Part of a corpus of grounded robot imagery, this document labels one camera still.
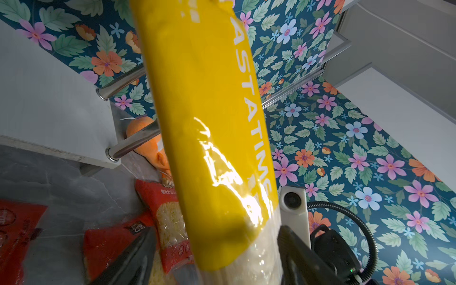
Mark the orange fish plush toy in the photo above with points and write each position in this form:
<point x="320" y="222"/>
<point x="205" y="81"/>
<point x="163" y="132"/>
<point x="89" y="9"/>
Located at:
<point x="153" y="150"/>

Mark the red macaroni bag large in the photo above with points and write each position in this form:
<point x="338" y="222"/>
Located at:
<point x="101" y="247"/>

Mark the white two-tier shelf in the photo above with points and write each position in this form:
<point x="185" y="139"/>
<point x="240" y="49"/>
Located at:
<point x="48" y="108"/>

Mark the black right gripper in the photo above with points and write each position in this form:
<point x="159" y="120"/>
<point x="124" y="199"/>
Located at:
<point x="335" y="252"/>

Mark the red spaghetti pack rear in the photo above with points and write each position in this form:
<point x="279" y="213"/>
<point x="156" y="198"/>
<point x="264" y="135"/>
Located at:
<point x="18" y="224"/>

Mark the red macaroni bag small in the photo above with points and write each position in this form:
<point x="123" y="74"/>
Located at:
<point x="162" y="201"/>

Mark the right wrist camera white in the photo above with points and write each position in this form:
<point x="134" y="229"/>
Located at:
<point x="294" y="212"/>

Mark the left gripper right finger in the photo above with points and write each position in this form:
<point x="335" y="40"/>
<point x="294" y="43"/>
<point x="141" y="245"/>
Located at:
<point x="300" y="262"/>

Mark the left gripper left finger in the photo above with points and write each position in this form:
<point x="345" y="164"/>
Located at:
<point x="134" y="265"/>

